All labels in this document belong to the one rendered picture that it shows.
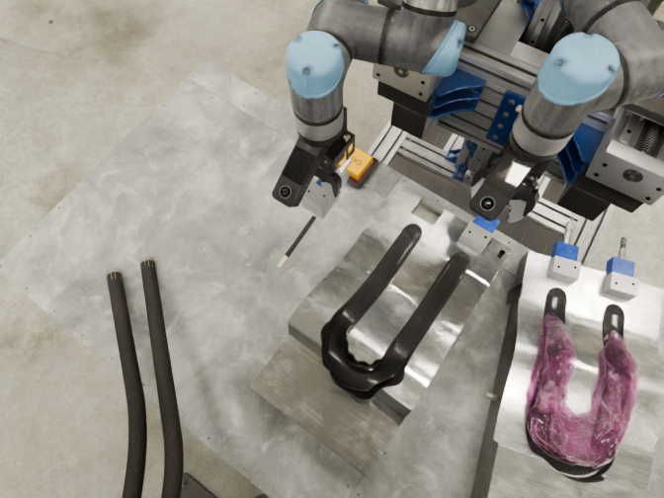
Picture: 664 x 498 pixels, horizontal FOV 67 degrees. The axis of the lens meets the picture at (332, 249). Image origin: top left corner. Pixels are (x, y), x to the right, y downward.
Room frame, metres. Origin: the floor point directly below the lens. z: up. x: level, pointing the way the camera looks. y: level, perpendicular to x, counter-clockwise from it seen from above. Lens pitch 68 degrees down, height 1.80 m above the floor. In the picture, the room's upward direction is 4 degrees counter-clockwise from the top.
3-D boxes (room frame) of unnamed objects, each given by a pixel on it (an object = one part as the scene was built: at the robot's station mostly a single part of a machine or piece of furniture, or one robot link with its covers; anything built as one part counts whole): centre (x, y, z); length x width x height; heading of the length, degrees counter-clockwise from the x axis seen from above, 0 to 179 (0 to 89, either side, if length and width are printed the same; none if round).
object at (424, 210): (0.44, -0.20, 0.87); 0.05 x 0.05 x 0.04; 51
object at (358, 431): (0.24, -0.09, 0.87); 0.50 x 0.26 x 0.14; 141
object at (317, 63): (0.48, 0.01, 1.25); 0.09 x 0.08 x 0.11; 161
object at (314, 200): (0.50, -0.01, 0.93); 0.13 x 0.05 x 0.05; 141
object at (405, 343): (0.24, -0.11, 0.92); 0.35 x 0.16 x 0.09; 141
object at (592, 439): (0.08, -0.42, 0.90); 0.26 x 0.18 x 0.08; 158
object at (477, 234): (0.41, -0.31, 0.89); 0.13 x 0.05 x 0.05; 141
